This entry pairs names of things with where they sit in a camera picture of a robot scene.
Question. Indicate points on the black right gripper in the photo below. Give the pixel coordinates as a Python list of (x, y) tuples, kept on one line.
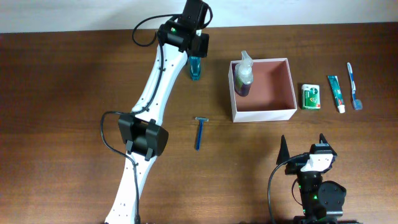
[(295, 167)]

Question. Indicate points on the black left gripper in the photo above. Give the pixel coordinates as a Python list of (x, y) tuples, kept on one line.
[(203, 51)]

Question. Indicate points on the teal Listerine mouthwash bottle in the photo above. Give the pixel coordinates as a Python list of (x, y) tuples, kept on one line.
[(195, 68)]

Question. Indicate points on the green Dettol soap box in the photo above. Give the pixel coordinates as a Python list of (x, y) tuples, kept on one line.
[(311, 97)]

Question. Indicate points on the purple foam soap pump bottle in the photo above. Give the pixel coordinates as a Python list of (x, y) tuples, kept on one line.
[(243, 75)]

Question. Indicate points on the blue white toothbrush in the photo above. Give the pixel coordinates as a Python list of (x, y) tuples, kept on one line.
[(357, 104)]

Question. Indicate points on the green toothpaste tube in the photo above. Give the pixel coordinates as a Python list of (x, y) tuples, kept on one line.
[(335, 87)]

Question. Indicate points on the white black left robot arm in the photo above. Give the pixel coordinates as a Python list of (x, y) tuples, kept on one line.
[(179, 38)]

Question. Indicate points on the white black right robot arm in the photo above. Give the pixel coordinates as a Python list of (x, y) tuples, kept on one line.
[(321, 201)]

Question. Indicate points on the pink open cardboard box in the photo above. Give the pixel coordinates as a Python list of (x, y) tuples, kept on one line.
[(271, 96)]

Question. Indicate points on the blue disposable razor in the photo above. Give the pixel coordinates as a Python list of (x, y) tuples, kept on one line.
[(201, 120)]

